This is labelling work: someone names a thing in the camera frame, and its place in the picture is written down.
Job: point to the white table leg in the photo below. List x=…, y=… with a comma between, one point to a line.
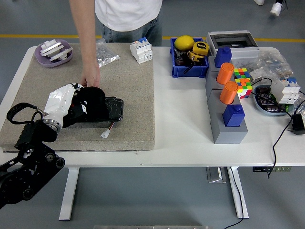
x=69, y=193
x=238, y=190

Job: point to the light blue tray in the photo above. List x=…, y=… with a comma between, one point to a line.
x=261, y=107

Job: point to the silver metal bracket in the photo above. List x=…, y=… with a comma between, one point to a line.
x=215, y=175

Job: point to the blue plastic bin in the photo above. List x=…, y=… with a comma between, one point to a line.
x=190, y=71

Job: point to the purple tray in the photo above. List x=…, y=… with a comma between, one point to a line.
x=40, y=60

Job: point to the glossy black panel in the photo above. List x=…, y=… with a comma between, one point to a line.
x=114, y=107

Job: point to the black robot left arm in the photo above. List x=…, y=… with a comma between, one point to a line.
x=28, y=162

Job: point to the black hand tool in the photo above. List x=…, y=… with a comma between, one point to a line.
x=179, y=57

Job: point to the clear bag of parts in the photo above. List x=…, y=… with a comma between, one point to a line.
x=302, y=105
x=271, y=62

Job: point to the puzzle cube with white face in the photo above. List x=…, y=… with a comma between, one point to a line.
x=245, y=89

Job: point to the grey-brown mat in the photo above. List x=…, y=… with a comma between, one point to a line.
x=133, y=95

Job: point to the grey electrical enclosure box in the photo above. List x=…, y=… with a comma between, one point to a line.
x=243, y=53

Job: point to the multicoloured puzzle cube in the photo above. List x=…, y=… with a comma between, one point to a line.
x=241, y=72

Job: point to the table control panel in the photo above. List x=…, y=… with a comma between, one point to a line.
x=262, y=169

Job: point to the yellow lemon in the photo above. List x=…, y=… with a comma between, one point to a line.
x=183, y=42

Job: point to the person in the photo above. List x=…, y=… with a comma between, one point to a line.
x=128, y=14

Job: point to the white switch plate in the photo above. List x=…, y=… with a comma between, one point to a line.
x=49, y=47
x=61, y=53

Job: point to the orange cylinder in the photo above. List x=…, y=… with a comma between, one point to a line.
x=225, y=74
x=228, y=94

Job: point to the clear bag of screws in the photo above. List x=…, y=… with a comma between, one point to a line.
x=106, y=55

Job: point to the dark electronic module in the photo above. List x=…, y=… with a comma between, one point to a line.
x=266, y=100

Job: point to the white circuit breaker blue levers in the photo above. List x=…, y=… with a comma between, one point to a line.
x=140, y=51
x=284, y=91

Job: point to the yellow black tape measure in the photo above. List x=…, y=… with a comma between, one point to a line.
x=195, y=57

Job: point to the black power adapter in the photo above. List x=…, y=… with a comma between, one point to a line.
x=297, y=122

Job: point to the blue block with knob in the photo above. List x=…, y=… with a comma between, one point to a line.
x=222, y=57
x=233, y=117

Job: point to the white shoe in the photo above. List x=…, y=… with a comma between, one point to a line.
x=259, y=2
x=276, y=9

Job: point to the long grey holder base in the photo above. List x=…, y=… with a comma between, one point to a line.
x=228, y=136

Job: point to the person's hand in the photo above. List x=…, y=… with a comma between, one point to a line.
x=90, y=75

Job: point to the person's forearm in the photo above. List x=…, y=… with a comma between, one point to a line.
x=85, y=31

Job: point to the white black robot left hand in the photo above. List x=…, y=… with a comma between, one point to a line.
x=58, y=101

